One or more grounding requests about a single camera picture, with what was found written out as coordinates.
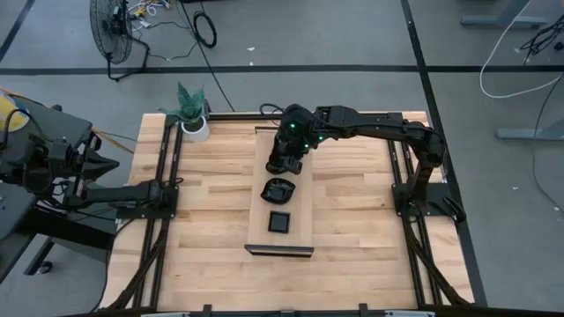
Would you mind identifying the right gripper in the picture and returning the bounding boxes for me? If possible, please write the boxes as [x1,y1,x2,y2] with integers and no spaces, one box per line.
[265,128,312,176]

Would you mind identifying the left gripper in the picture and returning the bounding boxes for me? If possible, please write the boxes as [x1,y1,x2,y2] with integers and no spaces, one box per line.
[74,132,121,179]

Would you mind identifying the black leaf-shaped plate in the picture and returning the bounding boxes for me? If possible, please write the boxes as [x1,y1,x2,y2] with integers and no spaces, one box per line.
[260,177,297,205]

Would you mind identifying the black small square plate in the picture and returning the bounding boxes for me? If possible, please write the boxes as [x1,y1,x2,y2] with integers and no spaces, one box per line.
[267,210,292,234]

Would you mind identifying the wooden sorting tray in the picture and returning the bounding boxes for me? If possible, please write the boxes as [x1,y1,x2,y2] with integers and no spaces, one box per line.
[243,125,315,259]

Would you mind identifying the black side table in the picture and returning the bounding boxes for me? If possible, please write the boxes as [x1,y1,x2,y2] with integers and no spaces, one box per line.
[0,94,116,285]

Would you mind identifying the white yellow wipes container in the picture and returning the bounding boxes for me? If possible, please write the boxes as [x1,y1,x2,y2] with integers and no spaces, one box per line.
[0,92,30,133]

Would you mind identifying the potted plant white pot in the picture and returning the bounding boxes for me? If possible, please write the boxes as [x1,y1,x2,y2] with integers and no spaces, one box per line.
[158,81,212,144]

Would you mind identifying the black floor fan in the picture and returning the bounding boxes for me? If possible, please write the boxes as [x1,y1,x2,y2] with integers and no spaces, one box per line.
[89,0,152,83]

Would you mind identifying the gray desk foot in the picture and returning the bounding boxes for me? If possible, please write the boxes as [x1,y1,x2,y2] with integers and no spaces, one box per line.
[495,116,564,143]
[460,0,550,30]

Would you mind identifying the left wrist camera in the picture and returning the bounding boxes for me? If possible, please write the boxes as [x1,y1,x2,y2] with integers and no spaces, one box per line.
[48,140,75,167]

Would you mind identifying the black aluminium station frame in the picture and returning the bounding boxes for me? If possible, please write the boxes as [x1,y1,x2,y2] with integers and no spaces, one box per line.
[56,111,564,317]

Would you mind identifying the long black cable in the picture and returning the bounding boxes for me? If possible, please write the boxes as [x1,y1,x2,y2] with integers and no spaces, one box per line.
[178,0,236,113]

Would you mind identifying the coiled black cable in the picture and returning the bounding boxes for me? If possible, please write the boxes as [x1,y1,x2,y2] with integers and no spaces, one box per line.
[192,10,219,49]

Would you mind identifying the white power strip with cords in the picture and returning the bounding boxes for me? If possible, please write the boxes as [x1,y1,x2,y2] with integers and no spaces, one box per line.
[129,0,174,28]

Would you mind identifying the white floor cable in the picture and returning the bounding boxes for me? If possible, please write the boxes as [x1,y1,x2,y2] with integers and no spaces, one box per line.
[479,0,564,100]

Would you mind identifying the black cable bundle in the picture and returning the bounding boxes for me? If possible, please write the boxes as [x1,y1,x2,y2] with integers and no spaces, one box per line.
[519,19,564,65]

